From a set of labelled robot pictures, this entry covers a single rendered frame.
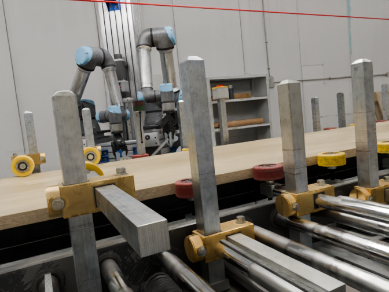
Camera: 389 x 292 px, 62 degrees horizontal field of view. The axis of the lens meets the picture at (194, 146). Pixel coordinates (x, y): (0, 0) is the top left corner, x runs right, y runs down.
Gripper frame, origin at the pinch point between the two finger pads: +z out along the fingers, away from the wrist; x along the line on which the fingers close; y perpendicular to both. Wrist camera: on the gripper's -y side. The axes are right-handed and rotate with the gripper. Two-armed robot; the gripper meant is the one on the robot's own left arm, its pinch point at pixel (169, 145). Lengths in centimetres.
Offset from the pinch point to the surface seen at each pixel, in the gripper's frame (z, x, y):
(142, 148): -1.3, -4.6, -22.8
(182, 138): -4.0, -12.5, -1.1
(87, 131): -12.9, 4.3, -47.2
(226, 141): 1.3, -21.8, 24.5
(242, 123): -2, 112, 230
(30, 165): -2, -9, -79
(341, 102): -14, -55, 117
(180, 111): -18.5, -12.6, -0.9
